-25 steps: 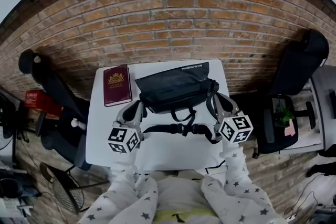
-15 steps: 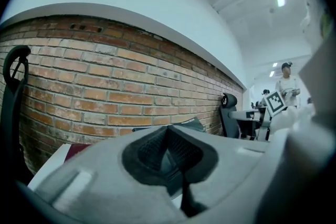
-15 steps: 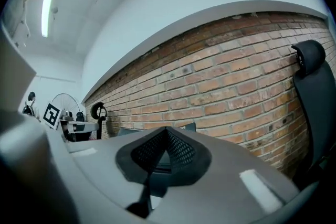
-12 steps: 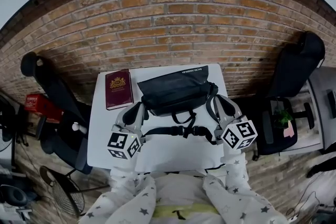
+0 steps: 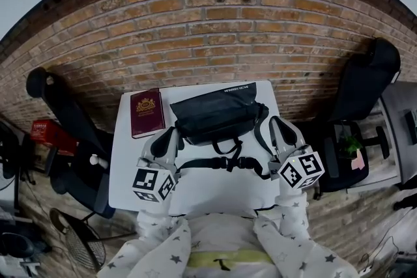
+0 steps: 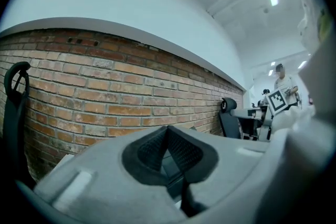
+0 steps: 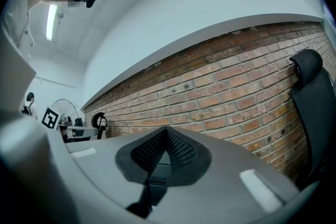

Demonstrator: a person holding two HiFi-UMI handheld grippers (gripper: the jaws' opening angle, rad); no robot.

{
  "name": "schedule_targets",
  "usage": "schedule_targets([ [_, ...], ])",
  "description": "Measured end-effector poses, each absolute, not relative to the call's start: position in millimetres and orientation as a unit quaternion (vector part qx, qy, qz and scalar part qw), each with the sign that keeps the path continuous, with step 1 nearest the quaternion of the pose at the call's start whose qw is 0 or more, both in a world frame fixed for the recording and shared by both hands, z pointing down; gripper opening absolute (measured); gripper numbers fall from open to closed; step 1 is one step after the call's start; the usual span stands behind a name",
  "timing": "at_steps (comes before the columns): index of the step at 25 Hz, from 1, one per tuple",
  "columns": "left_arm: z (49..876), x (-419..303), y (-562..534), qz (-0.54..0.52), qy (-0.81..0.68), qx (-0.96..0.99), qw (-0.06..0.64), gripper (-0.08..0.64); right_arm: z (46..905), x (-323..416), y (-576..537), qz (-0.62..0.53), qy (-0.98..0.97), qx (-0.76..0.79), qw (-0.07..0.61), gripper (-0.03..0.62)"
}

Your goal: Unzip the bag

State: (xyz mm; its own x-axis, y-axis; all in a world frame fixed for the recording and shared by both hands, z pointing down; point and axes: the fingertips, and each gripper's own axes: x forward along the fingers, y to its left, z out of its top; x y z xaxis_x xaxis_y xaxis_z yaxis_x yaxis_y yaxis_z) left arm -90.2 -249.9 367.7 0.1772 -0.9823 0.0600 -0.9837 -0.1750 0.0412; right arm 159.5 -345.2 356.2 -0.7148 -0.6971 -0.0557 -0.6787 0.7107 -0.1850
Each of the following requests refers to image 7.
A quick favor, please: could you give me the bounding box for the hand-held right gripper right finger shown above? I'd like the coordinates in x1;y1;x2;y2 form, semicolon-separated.
146;126;300;224

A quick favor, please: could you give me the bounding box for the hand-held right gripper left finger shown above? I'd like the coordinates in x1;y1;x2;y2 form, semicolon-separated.
65;126;166;224

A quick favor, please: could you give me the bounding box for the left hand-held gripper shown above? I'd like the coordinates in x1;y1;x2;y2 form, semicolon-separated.
41;105;98;143

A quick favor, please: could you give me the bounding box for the long ceiling light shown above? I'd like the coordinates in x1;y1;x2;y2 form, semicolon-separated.
46;4;59;41

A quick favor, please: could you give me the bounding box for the black office chair with plant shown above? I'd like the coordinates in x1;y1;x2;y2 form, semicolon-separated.
288;49;336;189

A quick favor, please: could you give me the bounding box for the person's torso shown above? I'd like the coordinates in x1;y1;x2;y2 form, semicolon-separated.
0;0;35;57

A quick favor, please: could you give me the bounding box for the wire guard floor fan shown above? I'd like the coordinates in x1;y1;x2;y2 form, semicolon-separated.
50;98;79;127

